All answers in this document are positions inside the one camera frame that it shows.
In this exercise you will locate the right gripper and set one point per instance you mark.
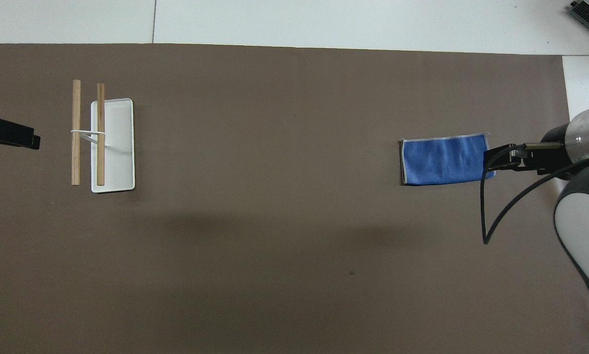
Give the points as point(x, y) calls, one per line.
point(555, 152)

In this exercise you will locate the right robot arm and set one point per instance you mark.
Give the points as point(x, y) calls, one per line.
point(582, 231)

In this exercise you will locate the white towel rack wooden bars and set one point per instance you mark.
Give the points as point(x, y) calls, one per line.
point(117, 147)

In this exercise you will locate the blue towel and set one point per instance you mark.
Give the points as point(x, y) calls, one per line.
point(442, 160)

